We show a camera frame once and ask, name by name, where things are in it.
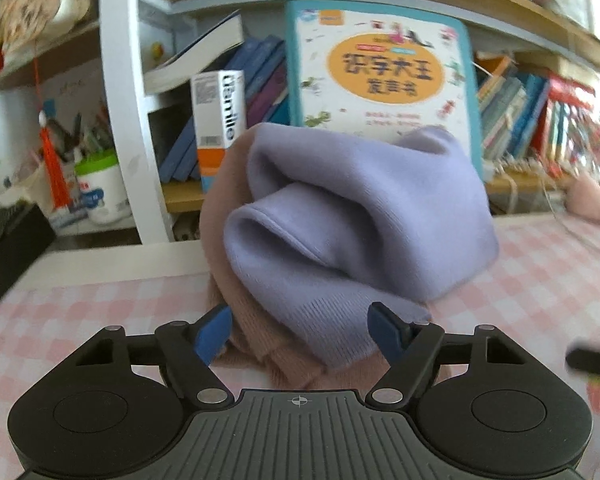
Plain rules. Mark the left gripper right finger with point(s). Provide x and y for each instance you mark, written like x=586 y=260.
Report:
x=410 y=349

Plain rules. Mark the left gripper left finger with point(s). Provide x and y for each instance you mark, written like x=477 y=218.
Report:
x=188 y=350

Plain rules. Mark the purple and pink sweater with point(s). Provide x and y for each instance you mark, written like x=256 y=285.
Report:
x=304 y=229

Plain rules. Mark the pink checkered tablecloth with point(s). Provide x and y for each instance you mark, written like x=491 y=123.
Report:
x=544 y=291

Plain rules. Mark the pink plush toy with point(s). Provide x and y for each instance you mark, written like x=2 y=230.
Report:
x=583 y=198

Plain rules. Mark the white can with green lid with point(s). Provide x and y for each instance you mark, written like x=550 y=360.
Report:
x=102 y=189

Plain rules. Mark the red tassel ornament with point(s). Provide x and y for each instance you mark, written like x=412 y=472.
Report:
x=58 y=187

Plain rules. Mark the red thick books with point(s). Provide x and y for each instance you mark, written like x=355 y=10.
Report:
x=566 y=102

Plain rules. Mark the white orange usmile box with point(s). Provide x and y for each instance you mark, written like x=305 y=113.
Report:
x=219 y=112

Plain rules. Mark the colourful books stack right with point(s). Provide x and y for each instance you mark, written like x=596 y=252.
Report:
x=510 y=103

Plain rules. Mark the teal children's picture book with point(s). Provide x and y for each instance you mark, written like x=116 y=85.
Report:
x=381 y=72

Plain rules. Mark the blue leaning books row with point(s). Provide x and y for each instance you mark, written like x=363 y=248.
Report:
x=258 y=59

